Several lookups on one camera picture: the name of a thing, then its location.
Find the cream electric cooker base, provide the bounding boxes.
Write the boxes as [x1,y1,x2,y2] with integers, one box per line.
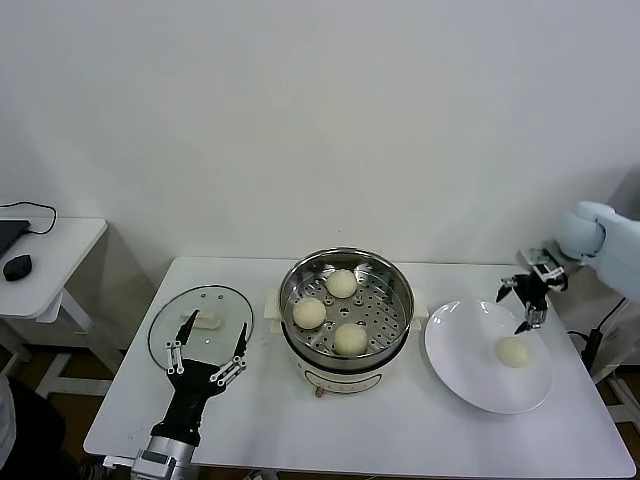
[269,319,424,400]

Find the white side table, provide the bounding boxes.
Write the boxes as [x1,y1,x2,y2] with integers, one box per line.
[0,216,125,400]

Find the glass lid with cream handle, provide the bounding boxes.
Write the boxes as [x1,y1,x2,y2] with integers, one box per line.
[147,284,255,372]

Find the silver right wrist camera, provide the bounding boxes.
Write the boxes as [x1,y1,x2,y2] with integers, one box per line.
[517,247,570,294]

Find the person in dark clothes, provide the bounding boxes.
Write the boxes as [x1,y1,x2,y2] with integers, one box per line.
[0,374,104,480]

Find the black laptop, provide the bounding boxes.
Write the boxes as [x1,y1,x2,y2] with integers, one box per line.
[0,219,32,259]

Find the stainless steel steamer basket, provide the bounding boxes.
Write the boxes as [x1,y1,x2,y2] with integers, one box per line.
[263,247,429,369]

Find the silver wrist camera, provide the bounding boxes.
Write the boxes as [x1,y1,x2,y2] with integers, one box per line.
[517,247,570,294]
[132,448,171,471]

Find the black power cable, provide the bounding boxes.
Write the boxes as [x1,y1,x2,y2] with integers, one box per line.
[567,295,630,351]

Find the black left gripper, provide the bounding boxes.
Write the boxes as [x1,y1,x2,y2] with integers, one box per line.
[151,309,250,446]

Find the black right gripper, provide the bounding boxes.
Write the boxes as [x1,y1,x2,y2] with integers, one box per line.
[495,272,551,335]

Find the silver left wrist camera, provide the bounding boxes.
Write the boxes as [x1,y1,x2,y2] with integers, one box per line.
[132,448,171,471]

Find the white round plate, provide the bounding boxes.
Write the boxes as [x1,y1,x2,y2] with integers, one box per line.
[424,298,555,415]

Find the black power strip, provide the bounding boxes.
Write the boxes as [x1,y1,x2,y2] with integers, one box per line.
[583,327,604,374]

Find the black laptop cable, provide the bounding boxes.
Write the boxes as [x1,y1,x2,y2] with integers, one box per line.
[0,201,58,236]

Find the black computer mouse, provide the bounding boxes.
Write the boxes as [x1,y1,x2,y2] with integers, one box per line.
[2,253,34,281]

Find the white steamed baozi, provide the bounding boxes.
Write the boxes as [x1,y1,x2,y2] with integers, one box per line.
[326,268,359,300]
[292,298,328,330]
[494,336,530,370]
[332,322,370,357]

